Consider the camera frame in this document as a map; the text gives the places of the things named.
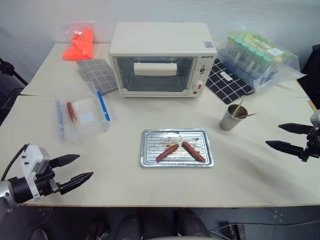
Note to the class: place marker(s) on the red-tipped wooden stick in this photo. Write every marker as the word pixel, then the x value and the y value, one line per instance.
pixel 71 112

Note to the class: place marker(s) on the black stand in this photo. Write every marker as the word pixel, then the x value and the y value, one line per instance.
pixel 7 67

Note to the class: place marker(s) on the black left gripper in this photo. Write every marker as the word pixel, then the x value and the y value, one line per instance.
pixel 45 184

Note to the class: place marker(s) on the clear box with blue latches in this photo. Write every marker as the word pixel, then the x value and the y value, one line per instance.
pixel 85 125

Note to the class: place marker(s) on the bagged rack of capped tubes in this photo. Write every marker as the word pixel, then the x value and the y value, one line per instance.
pixel 252 57

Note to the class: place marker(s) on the red sausage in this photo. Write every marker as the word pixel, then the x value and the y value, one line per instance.
pixel 193 151
pixel 167 153

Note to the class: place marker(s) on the orange item in plastic bag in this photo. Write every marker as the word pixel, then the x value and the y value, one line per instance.
pixel 80 46

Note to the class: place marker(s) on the white label on black mat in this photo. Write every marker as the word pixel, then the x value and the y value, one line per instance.
pixel 226 75

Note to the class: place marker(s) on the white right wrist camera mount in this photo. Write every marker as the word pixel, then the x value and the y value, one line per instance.
pixel 315 120

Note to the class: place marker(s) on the black checked cloth mat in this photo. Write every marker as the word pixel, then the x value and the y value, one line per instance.
pixel 225 87

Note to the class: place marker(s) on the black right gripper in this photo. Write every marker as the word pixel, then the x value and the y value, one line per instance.
pixel 313 146

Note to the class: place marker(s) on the grey checked cloth mat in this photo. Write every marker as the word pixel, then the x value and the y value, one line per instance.
pixel 98 75

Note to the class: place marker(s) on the cream toaster oven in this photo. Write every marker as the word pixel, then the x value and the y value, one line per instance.
pixel 160 40

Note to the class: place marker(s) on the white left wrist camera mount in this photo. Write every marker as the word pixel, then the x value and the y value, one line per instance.
pixel 31 156

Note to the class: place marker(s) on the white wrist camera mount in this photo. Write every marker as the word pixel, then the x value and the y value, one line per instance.
pixel 31 156
pixel 315 120

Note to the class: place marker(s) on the black chair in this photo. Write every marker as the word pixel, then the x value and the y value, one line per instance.
pixel 312 70

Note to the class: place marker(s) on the ribbed metal baking tray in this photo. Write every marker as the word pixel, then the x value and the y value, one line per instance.
pixel 175 135

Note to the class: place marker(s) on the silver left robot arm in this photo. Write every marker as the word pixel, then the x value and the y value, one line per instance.
pixel 7 192

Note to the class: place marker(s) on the stainless steel cup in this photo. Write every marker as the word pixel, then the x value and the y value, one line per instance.
pixel 230 121

